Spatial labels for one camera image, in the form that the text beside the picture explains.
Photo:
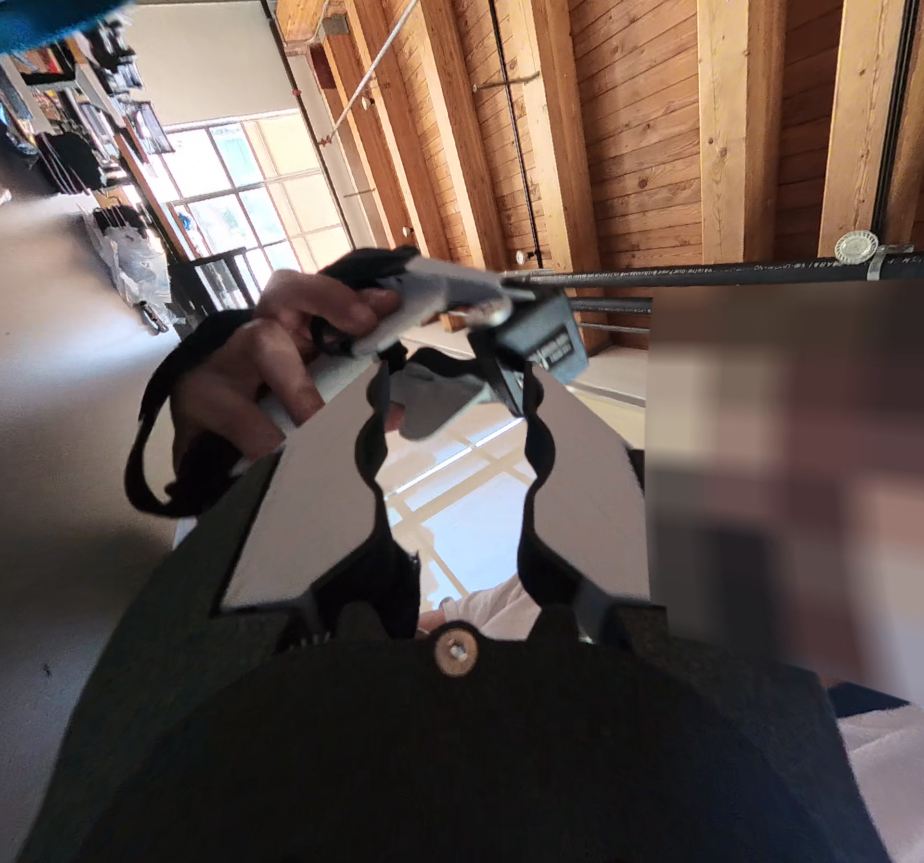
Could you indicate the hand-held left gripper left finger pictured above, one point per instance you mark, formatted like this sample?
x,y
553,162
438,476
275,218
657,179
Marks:
x,y
310,516

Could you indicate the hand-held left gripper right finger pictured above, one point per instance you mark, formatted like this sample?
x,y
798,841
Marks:
x,y
599,516

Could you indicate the person's right hand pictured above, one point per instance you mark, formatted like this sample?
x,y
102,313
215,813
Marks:
x,y
252,372

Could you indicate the person's white shirt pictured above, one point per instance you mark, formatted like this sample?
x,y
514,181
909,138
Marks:
x,y
498,610

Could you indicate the black horizontal pipe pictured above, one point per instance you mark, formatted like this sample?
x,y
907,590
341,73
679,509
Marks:
x,y
722,272

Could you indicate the black metal railing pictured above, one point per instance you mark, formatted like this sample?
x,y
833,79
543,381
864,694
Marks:
x,y
216,278

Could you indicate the black ceiling conduit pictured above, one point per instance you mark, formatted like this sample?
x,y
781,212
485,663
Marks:
x,y
505,83

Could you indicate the round white ceiling fixture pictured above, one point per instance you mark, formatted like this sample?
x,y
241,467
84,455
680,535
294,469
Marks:
x,y
856,246

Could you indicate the large grid window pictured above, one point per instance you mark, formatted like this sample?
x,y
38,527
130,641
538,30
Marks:
x,y
238,191

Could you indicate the metal sprinkler pipe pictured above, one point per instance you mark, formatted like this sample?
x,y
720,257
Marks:
x,y
404,18

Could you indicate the black ceiling track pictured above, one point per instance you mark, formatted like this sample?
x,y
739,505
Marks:
x,y
895,119

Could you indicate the dark storage racks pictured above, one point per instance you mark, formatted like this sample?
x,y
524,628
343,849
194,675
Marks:
x,y
72,148

